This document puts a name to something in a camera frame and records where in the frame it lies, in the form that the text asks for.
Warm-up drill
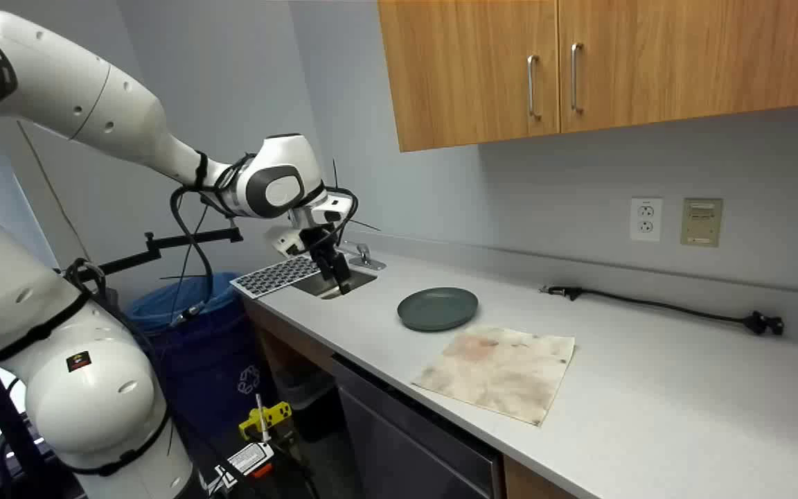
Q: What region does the beige wall plate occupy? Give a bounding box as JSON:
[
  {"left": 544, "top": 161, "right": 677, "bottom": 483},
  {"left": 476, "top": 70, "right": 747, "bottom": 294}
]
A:
[{"left": 679, "top": 193, "right": 725, "bottom": 248}]

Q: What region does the blue recycling bin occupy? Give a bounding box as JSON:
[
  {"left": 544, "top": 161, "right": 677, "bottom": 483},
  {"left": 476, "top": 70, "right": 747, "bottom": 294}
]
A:
[{"left": 124, "top": 268, "right": 280, "bottom": 458}]

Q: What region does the wooden base cabinet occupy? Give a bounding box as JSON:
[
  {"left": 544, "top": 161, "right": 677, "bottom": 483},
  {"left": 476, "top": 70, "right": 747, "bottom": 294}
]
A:
[{"left": 246, "top": 302, "right": 573, "bottom": 499}]

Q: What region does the dark under-counter dishwasher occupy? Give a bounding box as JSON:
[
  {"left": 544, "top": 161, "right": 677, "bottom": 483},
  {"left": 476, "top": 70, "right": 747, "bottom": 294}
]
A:
[{"left": 326, "top": 351, "right": 509, "bottom": 499}]

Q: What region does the stained cream cloth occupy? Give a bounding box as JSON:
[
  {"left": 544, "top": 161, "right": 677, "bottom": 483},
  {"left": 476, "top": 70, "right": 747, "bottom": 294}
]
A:
[{"left": 409, "top": 323, "right": 578, "bottom": 429}]

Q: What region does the flat black pad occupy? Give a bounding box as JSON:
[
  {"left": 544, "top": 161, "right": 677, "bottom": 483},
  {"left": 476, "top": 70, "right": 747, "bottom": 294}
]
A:
[{"left": 291, "top": 265, "right": 380, "bottom": 302}]

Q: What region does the yellow clamp tool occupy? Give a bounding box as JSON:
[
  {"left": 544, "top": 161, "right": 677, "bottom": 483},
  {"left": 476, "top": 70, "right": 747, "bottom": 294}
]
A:
[{"left": 236, "top": 394, "right": 296, "bottom": 442}]

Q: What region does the white and red device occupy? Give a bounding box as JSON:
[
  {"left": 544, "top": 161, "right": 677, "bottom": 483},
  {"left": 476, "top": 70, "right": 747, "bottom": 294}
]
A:
[{"left": 224, "top": 438, "right": 280, "bottom": 483}]

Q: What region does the wooden cabinet door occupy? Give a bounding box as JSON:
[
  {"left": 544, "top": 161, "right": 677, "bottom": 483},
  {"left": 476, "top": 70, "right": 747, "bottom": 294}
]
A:
[
  {"left": 557, "top": 0, "right": 798, "bottom": 136},
  {"left": 377, "top": 0, "right": 564, "bottom": 154}
]

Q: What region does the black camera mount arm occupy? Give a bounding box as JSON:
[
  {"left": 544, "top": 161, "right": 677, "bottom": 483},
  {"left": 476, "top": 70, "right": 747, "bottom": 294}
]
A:
[{"left": 64, "top": 225, "right": 246, "bottom": 289}]

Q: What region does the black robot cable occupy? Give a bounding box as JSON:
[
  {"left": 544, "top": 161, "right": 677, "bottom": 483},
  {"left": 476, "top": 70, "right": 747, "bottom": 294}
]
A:
[{"left": 165, "top": 149, "right": 237, "bottom": 322}]

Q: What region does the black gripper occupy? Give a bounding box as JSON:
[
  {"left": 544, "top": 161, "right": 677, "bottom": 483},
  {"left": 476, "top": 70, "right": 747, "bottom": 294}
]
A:
[{"left": 298, "top": 222, "right": 355, "bottom": 289}]

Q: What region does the black metal stand frame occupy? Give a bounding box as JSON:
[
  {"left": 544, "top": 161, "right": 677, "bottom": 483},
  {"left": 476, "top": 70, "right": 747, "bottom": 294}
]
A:
[{"left": 0, "top": 356, "right": 56, "bottom": 499}]

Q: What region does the black power cord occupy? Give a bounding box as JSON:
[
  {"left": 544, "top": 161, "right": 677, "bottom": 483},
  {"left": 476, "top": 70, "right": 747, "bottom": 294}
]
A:
[{"left": 539, "top": 283, "right": 787, "bottom": 337}]

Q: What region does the silver cabinet door handle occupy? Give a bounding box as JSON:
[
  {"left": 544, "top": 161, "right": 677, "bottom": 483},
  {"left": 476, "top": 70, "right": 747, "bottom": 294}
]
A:
[
  {"left": 523, "top": 52, "right": 546, "bottom": 122},
  {"left": 567, "top": 42, "right": 588, "bottom": 119}
]

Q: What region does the white wall outlet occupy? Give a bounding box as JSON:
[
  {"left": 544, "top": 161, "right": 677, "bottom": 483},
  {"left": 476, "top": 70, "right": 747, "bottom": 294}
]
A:
[{"left": 629, "top": 197, "right": 665, "bottom": 246}]

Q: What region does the dark green plate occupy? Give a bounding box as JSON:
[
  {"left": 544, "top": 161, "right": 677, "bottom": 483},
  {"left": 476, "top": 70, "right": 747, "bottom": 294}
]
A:
[{"left": 394, "top": 286, "right": 483, "bottom": 336}]

